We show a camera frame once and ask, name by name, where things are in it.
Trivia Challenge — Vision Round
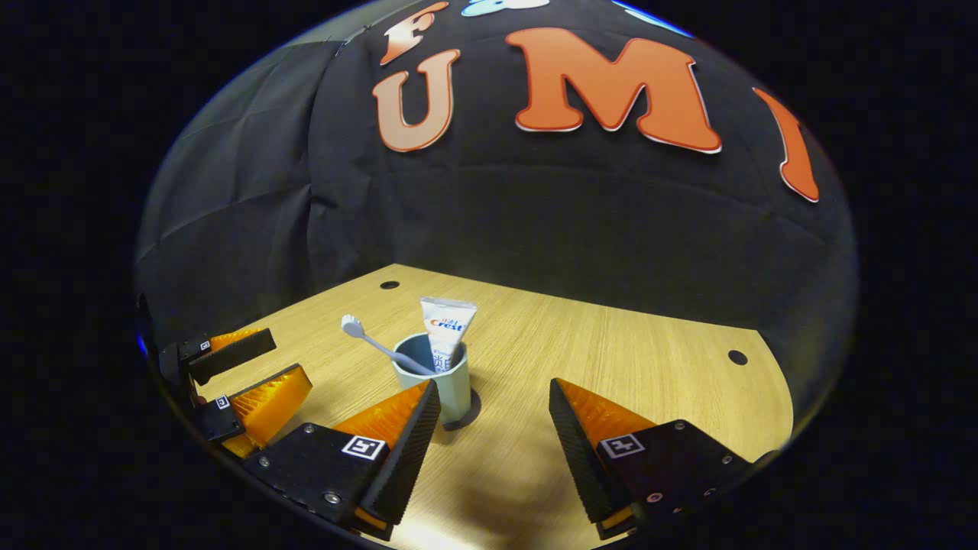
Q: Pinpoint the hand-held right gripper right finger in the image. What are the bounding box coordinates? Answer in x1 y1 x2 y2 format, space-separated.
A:
549 377 765 540

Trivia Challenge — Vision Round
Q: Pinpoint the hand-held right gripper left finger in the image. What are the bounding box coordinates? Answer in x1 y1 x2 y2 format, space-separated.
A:
243 378 442 542

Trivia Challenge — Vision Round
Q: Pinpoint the light blue cup wooden handle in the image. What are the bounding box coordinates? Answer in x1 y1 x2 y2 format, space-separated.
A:
391 332 472 429

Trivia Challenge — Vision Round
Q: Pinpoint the dark brown round coaster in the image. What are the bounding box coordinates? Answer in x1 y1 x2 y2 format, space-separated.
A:
439 386 482 432

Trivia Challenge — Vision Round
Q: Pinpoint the white toothbrush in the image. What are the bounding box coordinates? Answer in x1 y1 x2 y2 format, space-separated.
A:
341 314 436 377

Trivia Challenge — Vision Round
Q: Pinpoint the white toothpaste tube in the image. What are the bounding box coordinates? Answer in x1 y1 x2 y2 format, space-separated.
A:
419 296 478 373

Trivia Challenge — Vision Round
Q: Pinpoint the wooden desktop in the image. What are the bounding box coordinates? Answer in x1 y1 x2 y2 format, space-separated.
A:
183 264 794 550

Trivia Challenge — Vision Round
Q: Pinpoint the black backdrop cloth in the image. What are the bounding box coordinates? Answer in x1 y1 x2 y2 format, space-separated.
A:
136 0 857 459

